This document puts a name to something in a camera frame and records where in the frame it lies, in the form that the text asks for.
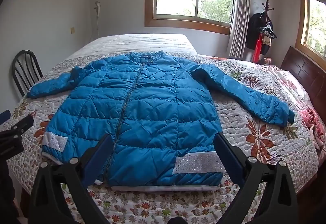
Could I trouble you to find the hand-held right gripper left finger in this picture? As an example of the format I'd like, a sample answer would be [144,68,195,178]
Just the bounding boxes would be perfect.
[28,134,114,224]

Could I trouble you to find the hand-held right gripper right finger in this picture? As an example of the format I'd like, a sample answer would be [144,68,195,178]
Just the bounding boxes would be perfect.
[213,132,298,224]

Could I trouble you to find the blue down jacket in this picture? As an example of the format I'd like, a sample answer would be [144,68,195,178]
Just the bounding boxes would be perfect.
[26,51,295,187]

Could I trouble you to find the black clothes hanger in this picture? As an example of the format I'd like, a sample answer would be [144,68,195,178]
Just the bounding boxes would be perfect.
[257,24,278,39]

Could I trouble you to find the floral quilted bedspread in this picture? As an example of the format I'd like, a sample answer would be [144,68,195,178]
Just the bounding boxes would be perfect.
[0,55,326,224]

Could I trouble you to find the black spindle-back chair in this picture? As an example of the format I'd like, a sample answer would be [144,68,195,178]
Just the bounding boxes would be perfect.
[12,49,44,97]

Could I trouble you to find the pink crumpled cloth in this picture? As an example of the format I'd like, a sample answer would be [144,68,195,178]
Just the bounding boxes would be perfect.
[299,108,326,156]

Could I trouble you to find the dark wooden headboard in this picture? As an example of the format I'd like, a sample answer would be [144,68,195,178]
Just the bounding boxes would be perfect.
[280,46,326,117]

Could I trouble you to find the white quilted blanket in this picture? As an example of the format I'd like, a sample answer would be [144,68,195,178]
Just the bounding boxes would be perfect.
[65,34,196,60]

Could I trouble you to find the dark hanging coat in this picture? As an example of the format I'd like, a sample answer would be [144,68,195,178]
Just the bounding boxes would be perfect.
[246,13,273,55]

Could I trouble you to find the grey pleated curtain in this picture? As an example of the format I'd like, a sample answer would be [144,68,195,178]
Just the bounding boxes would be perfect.
[227,0,251,58]

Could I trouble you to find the dark wooden coat rack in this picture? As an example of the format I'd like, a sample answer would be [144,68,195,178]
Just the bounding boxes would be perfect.
[262,0,275,31]

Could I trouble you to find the small wooden framed window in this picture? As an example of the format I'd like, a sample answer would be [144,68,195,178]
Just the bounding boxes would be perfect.
[292,0,326,59]

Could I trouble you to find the white wall device with cord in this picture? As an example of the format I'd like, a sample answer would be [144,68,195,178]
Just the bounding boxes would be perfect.
[94,1,101,37]

